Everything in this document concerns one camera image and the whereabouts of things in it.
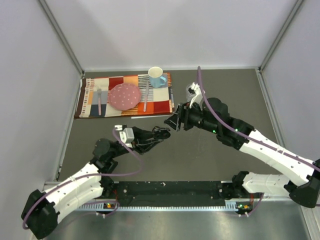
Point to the pink polka dot plate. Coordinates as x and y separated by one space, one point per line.
124 96

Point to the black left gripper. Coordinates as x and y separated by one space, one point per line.
141 137

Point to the light blue mug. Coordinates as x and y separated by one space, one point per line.
156 77

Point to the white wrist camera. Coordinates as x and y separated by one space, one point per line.
198 97
126 135

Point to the grey slotted cable duct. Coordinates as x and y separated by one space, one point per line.
227 206

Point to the pink plastic fork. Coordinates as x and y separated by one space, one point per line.
99 94

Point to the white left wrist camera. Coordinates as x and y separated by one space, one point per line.
126 135

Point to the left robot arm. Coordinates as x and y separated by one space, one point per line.
45 209

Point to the clear drinking glass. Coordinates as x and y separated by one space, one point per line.
189 93

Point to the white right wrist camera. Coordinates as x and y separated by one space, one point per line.
198 97

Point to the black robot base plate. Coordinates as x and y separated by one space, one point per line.
171 193

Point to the pink plastic knife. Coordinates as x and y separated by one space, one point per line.
146 93

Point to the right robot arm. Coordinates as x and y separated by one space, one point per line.
298 178

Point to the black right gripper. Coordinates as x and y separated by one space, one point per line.
185 113

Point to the colourful patchwork placemat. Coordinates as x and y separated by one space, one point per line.
160 100

